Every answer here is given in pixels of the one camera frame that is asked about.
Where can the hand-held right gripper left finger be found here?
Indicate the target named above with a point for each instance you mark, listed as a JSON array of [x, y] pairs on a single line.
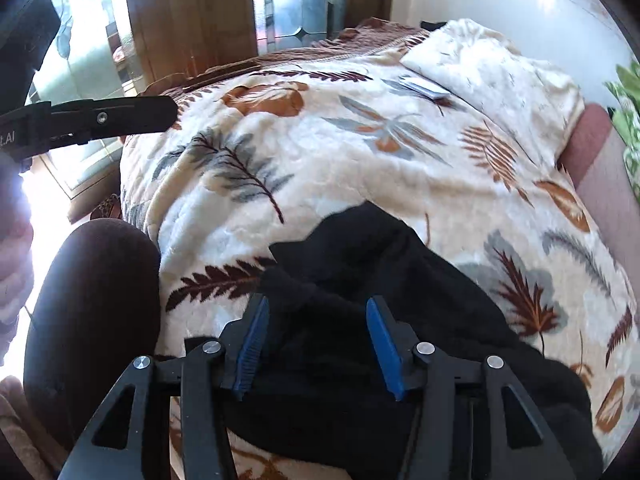
[[252, 345]]

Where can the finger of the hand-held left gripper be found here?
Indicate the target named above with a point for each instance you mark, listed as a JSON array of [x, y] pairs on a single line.
[[110, 116]]

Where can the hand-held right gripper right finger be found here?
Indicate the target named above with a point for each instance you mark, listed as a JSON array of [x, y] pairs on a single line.
[[387, 350]]

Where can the black pants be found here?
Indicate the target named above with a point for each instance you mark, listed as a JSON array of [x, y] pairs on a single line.
[[350, 270]]

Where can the person's left hand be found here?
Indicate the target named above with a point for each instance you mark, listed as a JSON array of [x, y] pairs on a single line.
[[14, 270]]

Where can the stained glass panel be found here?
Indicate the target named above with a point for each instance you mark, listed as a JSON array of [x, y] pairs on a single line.
[[295, 0], [85, 55]]

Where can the spotted brown cloth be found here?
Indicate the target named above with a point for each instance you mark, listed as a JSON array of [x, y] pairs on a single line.
[[106, 207]]

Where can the person's leg in dark trousers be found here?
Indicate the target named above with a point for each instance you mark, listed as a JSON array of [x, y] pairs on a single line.
[[95, 320]]

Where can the leaf print blanket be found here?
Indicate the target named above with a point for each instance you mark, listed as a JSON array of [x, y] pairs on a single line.
[[350, 170]]

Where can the beige striped cloth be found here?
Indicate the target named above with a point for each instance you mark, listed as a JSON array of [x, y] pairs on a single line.
[[20, 430]]

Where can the pink upholstered headboard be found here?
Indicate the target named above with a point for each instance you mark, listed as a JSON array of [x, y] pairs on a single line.
[[600, 170]]

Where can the white twig print pillow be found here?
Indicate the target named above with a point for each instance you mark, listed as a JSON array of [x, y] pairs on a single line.
[[500, 70]]

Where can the small black object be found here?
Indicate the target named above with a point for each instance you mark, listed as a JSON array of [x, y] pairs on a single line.
[[433, 25]]

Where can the green checked cloth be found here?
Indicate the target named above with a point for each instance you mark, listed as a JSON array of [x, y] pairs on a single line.
[[628, 110]]

